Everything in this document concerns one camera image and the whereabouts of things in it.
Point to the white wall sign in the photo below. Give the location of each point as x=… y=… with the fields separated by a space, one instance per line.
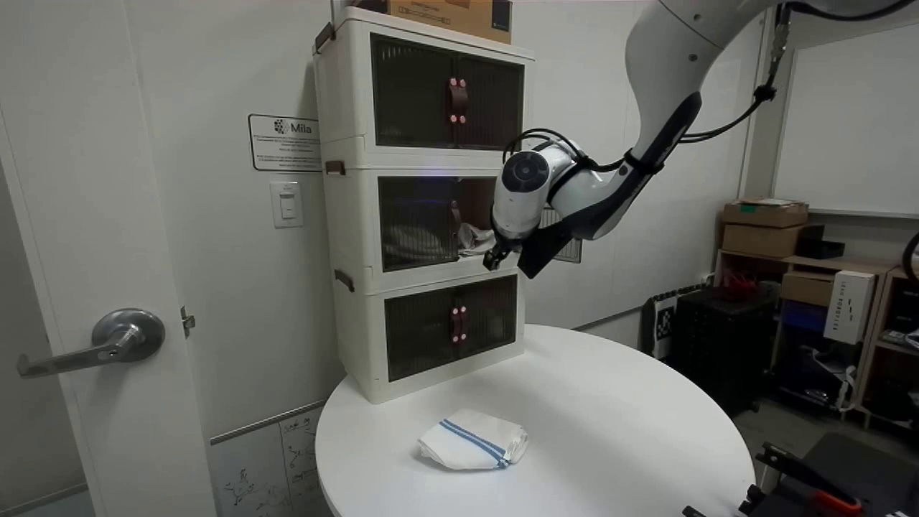
x=282 y=144

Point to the wooden storage shelf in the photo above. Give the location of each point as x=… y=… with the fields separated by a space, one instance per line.
x=847 y=264

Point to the silver door latch plate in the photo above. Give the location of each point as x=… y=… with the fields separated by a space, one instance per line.
x=187 y=324

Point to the black storage cabinet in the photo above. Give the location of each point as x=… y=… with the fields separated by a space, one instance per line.
x=721 y=354

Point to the white light switch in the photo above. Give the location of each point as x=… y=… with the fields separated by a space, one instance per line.
x=287 y=206

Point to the white patterned towel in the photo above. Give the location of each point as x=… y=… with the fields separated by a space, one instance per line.
x=419 y=239

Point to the cardboard box with label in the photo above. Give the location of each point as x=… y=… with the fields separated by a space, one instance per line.
x=450 y=16

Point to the flat brown cardboard box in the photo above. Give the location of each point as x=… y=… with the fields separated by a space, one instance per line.
x=766 y=215

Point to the white wall whiteboard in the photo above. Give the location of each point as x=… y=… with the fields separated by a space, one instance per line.
x=852 y=126

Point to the dark tinted cabinet door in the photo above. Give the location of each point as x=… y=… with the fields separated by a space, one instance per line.
x=411 y=91
x=419 y=331

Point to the white printed box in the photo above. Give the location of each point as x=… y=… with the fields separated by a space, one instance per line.
x=847 y=307

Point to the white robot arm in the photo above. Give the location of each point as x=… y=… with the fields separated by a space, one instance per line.
x=669 y=60

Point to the white stacked shelf cabinet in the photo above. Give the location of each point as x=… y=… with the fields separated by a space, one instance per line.
x=355 y=219

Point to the folded white blue-striped towel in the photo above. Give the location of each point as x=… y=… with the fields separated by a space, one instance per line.
x=461 y=452

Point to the small brown cardboard box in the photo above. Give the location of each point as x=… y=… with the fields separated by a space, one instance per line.
x=809 y=288

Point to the white room door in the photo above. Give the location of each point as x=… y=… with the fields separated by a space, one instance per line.
x=95 y=192

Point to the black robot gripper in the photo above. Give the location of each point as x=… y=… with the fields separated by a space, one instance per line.
x=590 y=216

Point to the white wall paper sheet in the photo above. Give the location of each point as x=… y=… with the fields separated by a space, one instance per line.
x=249 y=479

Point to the red magnetic door latch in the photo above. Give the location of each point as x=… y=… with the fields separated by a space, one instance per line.
x=457 y=101
x=461 y=324

